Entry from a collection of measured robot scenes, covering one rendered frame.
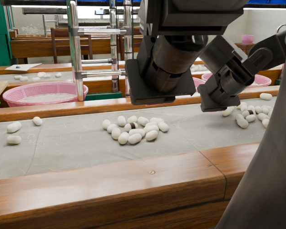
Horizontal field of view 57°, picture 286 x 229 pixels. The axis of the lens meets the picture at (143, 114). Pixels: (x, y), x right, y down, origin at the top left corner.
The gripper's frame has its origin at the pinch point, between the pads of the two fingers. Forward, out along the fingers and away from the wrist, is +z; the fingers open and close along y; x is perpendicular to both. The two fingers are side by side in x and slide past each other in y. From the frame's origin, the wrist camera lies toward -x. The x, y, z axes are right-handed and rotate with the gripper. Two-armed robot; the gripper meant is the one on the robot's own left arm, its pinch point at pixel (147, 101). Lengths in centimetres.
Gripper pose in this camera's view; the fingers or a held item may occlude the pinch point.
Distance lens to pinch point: 48.8
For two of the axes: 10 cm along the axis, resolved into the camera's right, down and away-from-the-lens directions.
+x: 1.8, 9.3, -3.3
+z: -2.1, 3.7, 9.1
